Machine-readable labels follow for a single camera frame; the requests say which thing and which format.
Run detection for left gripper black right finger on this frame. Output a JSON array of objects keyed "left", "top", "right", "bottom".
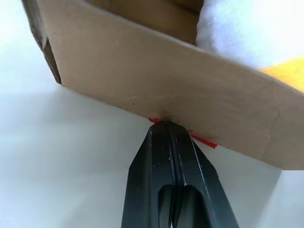
[{"left": 167, "top": 122, "right": 239, "bottom": 228}]

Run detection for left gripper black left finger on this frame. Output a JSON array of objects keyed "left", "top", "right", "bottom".
[{"left": 121, "top": 121, "right": 177, "bottom": 228}]

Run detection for brown cardboard box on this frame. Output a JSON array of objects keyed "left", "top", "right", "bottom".
[{"left": 21, "top": 0, "right": 304, "bottom": 171}]

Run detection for red tape strip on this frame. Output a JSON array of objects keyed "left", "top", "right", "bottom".
[{"left": 147, "top": 117, "right": 218, "bottom": 150}]

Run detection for yellow soft item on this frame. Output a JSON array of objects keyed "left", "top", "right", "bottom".
[{"left": 258, "top": 57, "right": 304, "bottom": 96}]

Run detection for white fluffy padding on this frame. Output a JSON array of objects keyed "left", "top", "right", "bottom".
[{"left": 196, "top": 0, "right": 304, "bottom": 72}]

